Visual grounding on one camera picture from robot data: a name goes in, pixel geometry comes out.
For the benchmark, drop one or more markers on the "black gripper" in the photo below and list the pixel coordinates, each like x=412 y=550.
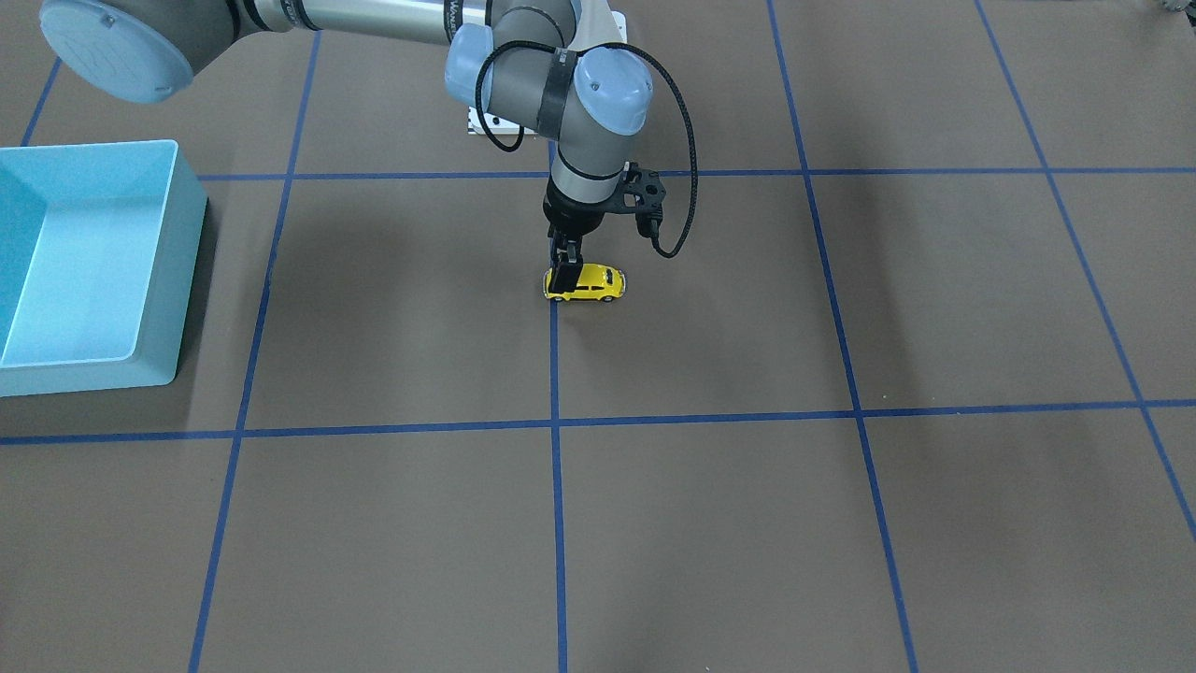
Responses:
x=571 y=213

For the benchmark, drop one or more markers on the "yellow beetle toy car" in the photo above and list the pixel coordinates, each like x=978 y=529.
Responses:
x=601 y=283

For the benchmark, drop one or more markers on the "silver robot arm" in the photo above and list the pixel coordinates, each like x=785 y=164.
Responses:
x=558 y=69

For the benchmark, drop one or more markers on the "light blue plastic bin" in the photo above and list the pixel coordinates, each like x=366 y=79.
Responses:
x=98 y=249

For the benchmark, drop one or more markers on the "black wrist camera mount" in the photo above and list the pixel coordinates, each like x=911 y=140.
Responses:
x=640 y=194

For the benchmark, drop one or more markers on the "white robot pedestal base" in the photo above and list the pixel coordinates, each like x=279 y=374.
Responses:
x=495 y=121

